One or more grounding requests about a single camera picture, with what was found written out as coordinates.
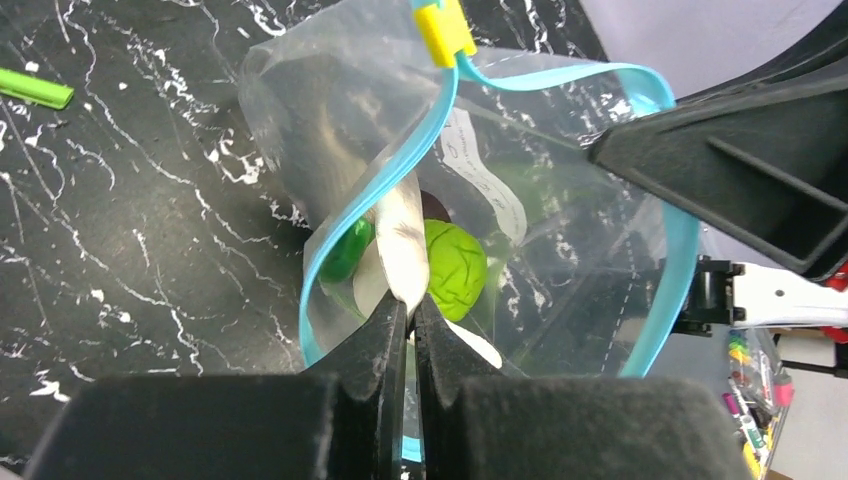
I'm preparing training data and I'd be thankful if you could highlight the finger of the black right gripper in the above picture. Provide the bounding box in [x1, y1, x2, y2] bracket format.
[589, 6, 847, 282]

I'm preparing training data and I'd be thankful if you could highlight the green toy apple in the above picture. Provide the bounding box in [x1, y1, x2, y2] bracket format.
[424, 219, 487, 322]

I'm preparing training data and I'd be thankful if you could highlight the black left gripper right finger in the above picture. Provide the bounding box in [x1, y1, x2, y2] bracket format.
[413, 299, 750, 479]

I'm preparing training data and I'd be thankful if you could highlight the dark red toy plum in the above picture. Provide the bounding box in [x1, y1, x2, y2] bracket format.
[420, 190, 452, 223]

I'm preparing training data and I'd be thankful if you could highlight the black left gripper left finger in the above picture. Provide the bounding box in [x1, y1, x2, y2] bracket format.
[24, 296, 408, 479]

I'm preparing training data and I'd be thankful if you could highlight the green toy chili pepper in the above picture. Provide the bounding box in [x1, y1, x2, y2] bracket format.
[319, 217, 376, 284]

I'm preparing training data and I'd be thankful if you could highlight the marker pen box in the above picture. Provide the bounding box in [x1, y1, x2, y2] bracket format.
[722, 329, 794, 479]

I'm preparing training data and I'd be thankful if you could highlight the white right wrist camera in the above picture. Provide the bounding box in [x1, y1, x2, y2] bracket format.
[672, 255, 847, 344]

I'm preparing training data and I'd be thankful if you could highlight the clear zip top bag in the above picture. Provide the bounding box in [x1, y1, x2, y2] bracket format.
[239, 1, 699, 378]

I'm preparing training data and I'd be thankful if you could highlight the green white pen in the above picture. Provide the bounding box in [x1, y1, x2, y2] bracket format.
[1, 68, 74, 110]

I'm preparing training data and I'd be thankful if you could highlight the cream toy garlic piece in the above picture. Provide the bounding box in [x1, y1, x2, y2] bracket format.
[407, 318, 504, 370]

